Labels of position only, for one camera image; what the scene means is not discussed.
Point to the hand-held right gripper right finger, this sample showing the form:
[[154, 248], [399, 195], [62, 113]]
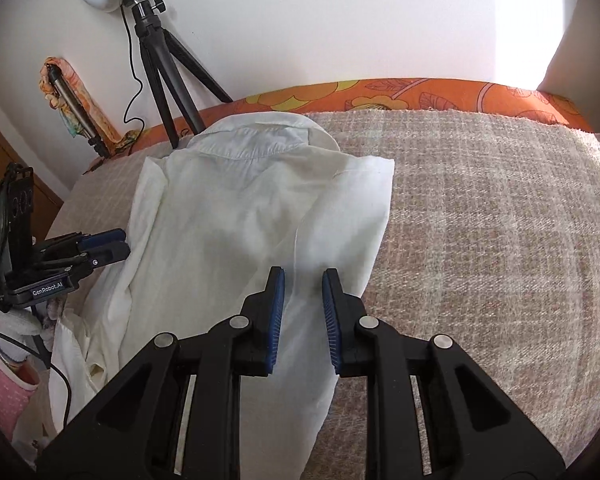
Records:
[[331, 325]]

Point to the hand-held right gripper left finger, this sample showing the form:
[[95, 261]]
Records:
[[275, 320]]

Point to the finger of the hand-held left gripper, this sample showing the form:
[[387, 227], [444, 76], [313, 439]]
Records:
[[112, 254], [107, 236]]

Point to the white long-sleeved shirt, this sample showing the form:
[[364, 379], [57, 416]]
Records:
[[230, 200]]

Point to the person's left hand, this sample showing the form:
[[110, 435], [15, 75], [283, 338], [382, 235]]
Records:
[[15, 324]]

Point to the folded metal tripod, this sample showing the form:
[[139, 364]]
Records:
[[77, 110]]

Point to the wooden furniture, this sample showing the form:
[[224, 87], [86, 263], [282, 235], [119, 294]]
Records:
[[0, 150]]

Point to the folded tripod with colourful cloth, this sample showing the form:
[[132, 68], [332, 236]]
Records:
[[87, 95]]

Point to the black tripod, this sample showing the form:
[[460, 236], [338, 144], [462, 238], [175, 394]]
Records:
[[155, 75]]

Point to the beige checked blanket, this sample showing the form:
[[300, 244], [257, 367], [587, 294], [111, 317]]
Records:
[[480, 240]]

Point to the orange floral bedsheet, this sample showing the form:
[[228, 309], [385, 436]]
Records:
[[430, 92]]

